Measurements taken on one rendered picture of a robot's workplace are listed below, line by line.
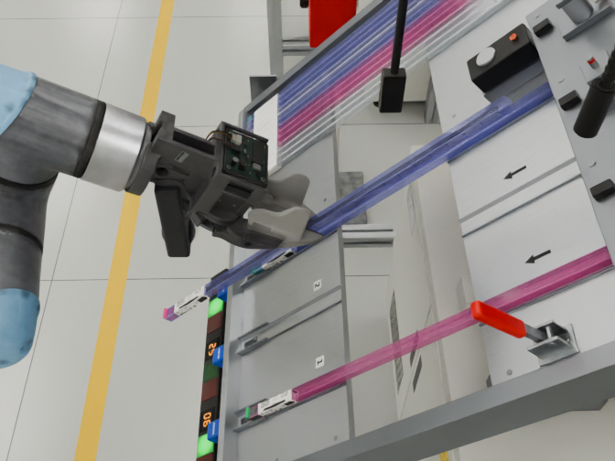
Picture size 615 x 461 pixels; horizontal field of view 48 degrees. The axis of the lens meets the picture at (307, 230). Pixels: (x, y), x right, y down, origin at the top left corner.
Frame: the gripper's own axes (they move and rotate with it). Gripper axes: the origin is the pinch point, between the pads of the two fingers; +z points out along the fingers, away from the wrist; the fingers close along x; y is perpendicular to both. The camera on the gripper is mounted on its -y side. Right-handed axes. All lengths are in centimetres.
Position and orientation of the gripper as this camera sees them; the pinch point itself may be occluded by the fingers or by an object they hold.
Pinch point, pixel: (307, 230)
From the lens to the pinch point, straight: 75.0
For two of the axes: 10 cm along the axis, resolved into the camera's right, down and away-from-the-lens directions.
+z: 8.6, 3.0, 4.1
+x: -0.2, -7.9, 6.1
